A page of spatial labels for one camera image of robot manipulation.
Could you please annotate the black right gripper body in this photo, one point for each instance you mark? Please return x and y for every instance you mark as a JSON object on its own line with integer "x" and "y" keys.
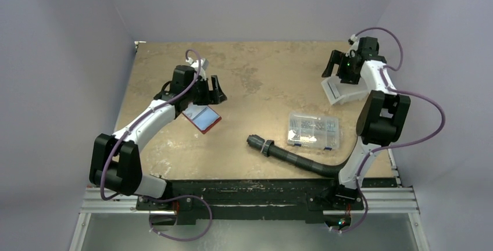
{"x": 338, "y": 64}

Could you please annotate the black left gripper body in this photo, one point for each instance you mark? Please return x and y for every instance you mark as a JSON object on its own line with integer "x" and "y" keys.
{"x": 198, "y": 94}

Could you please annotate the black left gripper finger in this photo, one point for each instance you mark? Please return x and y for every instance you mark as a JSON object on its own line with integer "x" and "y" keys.
{"x": 208, "y": 96}
{"x": 218, "y": 96}

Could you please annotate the red leather card holder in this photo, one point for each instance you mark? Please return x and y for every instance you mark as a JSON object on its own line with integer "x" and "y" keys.
{"x": 202, "y": 117}

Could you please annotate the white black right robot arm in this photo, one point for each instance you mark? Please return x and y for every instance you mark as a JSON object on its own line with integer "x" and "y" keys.
{"x": 362, "y": 72}

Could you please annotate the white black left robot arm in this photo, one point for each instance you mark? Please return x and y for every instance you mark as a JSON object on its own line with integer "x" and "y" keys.
{"x": 116, "y": 163}

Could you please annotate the white plastic tray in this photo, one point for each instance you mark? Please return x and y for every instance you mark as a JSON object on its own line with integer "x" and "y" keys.
{"x": 339, "y": 93}

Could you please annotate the clear plastic screw box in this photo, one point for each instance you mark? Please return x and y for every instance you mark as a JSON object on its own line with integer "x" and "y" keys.
{"x": 317, "y": 132}

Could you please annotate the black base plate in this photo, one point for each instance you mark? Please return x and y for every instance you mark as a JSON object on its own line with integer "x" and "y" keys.
{"x": 192, "y": 207}

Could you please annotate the aluminium frame rail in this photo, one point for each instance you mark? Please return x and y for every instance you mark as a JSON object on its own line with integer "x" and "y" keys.
{"x": 378, "y": 201}

